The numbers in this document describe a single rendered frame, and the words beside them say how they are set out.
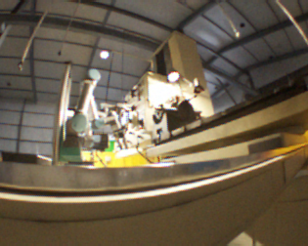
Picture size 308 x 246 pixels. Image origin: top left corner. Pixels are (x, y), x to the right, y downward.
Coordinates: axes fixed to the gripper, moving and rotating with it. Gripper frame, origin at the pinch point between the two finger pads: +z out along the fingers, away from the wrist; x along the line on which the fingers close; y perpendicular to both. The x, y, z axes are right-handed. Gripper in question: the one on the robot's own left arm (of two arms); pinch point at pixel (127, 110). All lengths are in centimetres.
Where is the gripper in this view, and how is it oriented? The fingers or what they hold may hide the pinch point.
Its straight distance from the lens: 172.7
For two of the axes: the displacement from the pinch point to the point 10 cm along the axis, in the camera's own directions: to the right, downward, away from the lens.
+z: 8.6, 0.8, 5.1
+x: -4.6, 5.9, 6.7
